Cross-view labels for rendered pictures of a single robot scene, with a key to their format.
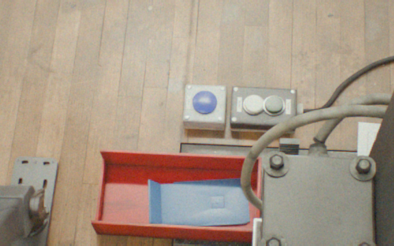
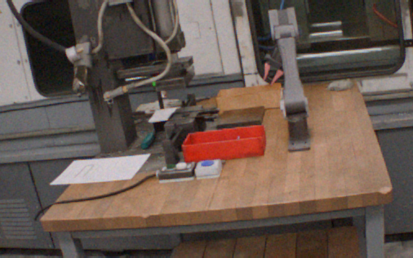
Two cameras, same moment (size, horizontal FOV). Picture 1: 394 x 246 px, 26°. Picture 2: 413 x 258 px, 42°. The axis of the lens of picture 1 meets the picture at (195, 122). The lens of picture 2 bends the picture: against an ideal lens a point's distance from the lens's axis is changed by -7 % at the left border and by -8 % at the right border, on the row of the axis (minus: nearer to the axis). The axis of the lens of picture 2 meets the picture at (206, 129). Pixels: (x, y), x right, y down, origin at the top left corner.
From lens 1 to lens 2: 2.24 m
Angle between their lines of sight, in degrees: 97
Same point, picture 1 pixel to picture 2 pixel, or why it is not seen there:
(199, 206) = not seen: hidden behind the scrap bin
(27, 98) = (310, 163)
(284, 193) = not seen: outside the picture
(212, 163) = (206, 151)
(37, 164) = (298, 147)
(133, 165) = (248, 153)
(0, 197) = (292, 89)
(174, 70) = (225, 181)
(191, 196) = not seen: hidden behind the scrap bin
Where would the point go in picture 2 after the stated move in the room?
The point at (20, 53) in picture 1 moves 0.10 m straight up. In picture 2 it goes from (318, 174) to (315, 140)
